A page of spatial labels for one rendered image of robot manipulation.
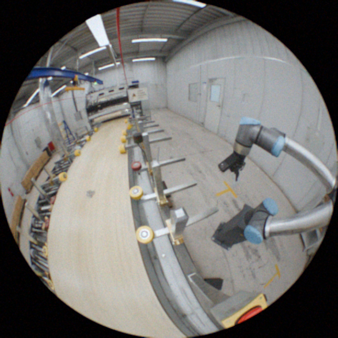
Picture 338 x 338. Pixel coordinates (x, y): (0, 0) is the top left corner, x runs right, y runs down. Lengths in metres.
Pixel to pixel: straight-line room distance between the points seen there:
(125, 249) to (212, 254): 1.13
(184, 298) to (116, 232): 0.59
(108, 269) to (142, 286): 0.16
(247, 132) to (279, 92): 2.46
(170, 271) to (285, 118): 2.92
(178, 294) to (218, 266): 0.81
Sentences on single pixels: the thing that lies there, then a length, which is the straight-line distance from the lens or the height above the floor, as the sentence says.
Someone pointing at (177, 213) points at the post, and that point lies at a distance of 0.23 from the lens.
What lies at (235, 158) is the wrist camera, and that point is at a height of 1.11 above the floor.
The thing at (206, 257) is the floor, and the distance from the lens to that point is 1.42.
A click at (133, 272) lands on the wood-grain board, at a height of 0.90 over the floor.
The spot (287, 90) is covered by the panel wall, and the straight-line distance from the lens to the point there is 2.83.
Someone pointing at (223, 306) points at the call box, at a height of 1.17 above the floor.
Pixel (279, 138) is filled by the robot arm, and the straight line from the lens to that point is 0.46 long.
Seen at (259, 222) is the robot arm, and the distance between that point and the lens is 0.72.
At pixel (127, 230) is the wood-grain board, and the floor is 0.90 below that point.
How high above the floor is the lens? 1.36
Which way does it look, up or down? 42 degrees down
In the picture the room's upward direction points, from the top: 3 degrees counter-clockwise
